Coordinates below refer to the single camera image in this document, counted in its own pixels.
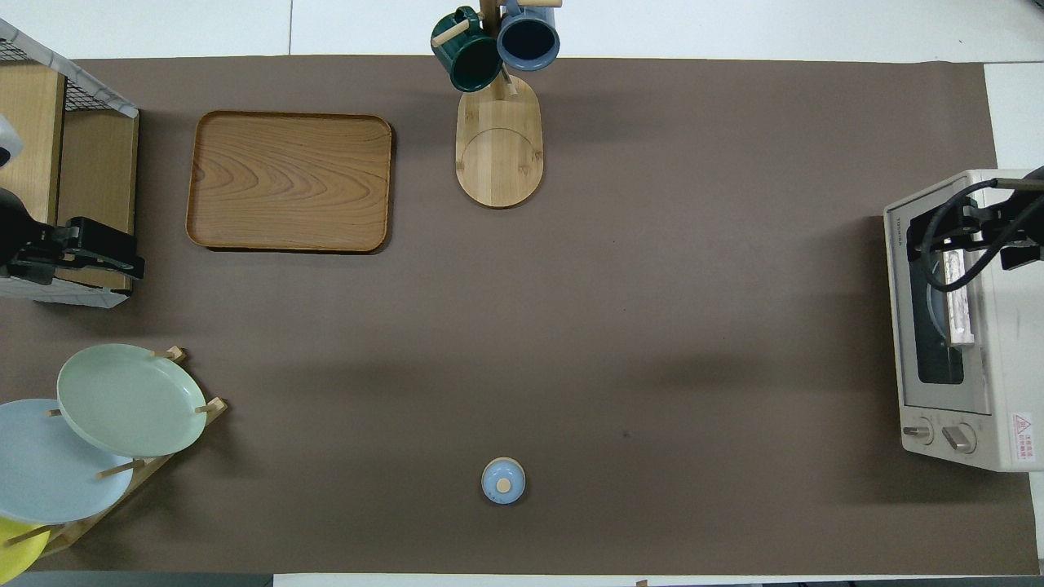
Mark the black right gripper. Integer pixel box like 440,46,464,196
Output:
908,196,1044,271

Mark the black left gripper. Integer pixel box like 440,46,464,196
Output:
7,217,146,284

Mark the small light blue plate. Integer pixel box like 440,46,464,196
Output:
927,273,949,331

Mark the beige toaster oven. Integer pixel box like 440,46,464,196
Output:
883,169,1044,473

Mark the wooden dish rack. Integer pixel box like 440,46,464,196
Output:
4,346,229,557

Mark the pale green plate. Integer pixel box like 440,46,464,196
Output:
57,343,208,459

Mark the rectangular wooden tray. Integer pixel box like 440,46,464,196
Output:
186,110,394,254

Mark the large light blue plate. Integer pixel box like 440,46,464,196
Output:
0,398,135,525

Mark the yellow plate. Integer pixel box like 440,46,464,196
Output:
0,516,51,584

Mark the brown table mat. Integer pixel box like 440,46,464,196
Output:
0,55,1041,576

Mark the wooden mug tree stand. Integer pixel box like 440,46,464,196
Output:
432,0,564,210

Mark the dark green mug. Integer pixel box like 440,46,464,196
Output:
431,7,504,93

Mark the small blue lidded jar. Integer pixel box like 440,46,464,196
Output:
481,457,527,505

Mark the blue grey mug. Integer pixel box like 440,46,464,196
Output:
496,0,562,72

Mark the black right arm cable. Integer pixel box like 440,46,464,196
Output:
922,178,1044,293

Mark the wooden shelf with wire mesh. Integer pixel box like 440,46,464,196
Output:
0,18,141,309

